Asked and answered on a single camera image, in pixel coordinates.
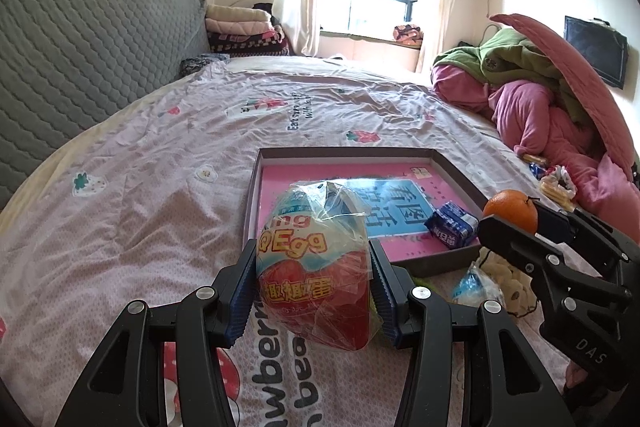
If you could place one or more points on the brown biscuit packet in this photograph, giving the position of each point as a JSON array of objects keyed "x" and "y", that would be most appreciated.
[{"x": 531, "y": 157}]

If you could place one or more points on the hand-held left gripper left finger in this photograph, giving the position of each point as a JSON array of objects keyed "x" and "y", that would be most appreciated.
[{"x": 240, "y": 302}]

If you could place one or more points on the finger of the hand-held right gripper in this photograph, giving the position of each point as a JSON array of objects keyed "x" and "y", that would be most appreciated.
[
  {"x": 525, "y": 252},
  {"x": 552, "y": 222}
]

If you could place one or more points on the patterned cushion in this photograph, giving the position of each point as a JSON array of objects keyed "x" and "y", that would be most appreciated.
[{"x": 407, "y": 36}]

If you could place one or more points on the person's right hand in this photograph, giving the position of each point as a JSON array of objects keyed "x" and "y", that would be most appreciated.
[{"x": 577, "y": 379}]

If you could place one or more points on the green blanket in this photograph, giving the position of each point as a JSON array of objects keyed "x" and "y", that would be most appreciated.
[{"x": 515, "y": 57}]

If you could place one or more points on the orange mandarin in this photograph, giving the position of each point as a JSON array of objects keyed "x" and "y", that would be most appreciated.
[{"x": 510, "y": 209}]

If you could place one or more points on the red white wrapper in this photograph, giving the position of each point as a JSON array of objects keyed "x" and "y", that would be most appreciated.
[{"x": 566, "y": 178}]

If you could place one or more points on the red toy egg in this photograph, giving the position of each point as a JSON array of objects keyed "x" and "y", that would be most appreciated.
[
  {"x": 472, "y": 289},
  {"x": 310, "y": 287}
]

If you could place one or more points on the pink quilted pad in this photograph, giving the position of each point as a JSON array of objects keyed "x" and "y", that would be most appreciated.
[{"x": 575, "y": 77}]

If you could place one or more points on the dark cloth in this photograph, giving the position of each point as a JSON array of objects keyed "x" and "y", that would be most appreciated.
[{"x": 262, "y": 9}]

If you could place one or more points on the pink quilt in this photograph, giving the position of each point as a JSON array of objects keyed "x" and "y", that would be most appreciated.
[{"x": 525, "y": 107}]

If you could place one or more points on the grey cardboard box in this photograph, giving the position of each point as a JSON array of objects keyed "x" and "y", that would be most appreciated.
[{"x": 253, "y": 207}]

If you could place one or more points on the dark checkered folded blanket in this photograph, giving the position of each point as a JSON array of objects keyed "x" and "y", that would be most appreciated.
[{"x": 250, "y": 43}]

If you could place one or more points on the pink folded blanket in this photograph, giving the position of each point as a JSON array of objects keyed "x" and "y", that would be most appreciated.
[{"x": 235, "y": 27}]

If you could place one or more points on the grey quilted headboard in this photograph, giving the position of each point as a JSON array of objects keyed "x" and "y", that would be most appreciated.
[{"x": 90, "y": 47}]

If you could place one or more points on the yellow biscuit packet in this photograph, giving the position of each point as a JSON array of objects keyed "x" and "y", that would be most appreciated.
[{"x": 555, "y": 193}]

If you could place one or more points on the blue snack packet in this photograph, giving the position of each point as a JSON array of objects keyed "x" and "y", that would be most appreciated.
[{"x": 450, "y": 224}]

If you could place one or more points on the black television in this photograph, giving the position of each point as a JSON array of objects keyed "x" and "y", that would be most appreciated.
[{"x": 595, "y": 49}]

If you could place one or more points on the grey patterned cloth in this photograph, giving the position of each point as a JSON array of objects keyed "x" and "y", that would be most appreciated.
[{"x": 197, "y": 64}]

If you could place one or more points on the pink strawberry bed sheet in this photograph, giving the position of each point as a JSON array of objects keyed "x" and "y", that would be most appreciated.
[{"x": 150, "y": 187}]

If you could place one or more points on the cream folded blanket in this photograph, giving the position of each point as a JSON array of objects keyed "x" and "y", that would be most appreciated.
[{"x": 235, "y": 13}]

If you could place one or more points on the small blue packet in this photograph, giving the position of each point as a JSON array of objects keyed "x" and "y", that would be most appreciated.
[{"x": 537, "y": 168}]

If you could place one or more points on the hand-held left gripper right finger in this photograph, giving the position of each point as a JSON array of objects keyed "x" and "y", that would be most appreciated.
[{"x": 386, "y": 304}]

